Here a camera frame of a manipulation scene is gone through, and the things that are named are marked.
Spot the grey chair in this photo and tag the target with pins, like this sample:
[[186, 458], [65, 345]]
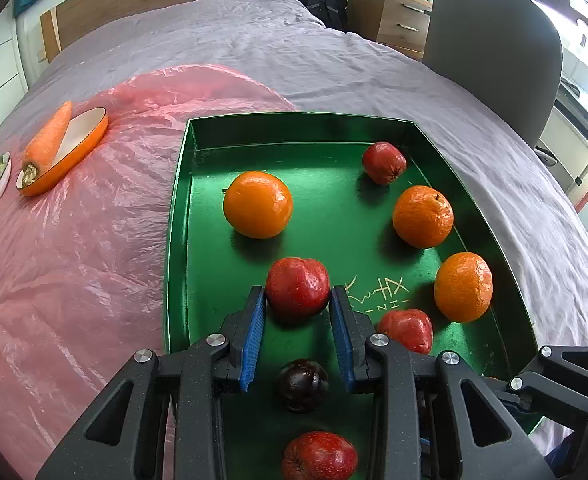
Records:
[[494, 50]]

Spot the black backpack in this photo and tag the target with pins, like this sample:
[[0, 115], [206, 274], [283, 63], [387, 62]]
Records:
[[321, 2]]

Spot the wooden drawer cabinet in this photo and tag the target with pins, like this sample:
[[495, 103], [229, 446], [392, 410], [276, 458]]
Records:
[[389, 20]]

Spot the red apple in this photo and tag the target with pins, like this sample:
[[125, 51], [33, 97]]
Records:
[[297, 287], [319, 457], [406, 327], [384, 162]]

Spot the carrot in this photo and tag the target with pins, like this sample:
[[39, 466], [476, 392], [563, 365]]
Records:
[[46, 142]]

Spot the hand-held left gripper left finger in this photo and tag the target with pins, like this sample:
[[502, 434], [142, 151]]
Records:
[[253, 340]]

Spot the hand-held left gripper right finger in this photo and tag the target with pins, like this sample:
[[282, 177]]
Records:
[[341, 345]]

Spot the green tray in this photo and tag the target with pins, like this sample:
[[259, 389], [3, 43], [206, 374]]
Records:
[[324, 160]]

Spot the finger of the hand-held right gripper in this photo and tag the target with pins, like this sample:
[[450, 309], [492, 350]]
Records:
[[564, 375]]

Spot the orange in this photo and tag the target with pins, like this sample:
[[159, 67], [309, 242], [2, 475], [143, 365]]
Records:
[[423, 216], [258, 204], [463, 287]]

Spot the dark purple plum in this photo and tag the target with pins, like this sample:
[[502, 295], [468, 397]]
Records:
[[301, 385]]

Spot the pink plastic sheet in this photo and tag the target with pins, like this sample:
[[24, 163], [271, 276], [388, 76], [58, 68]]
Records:
[[74, 285]]

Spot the orange plate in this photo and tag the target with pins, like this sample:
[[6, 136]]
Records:
[[81, 142]]

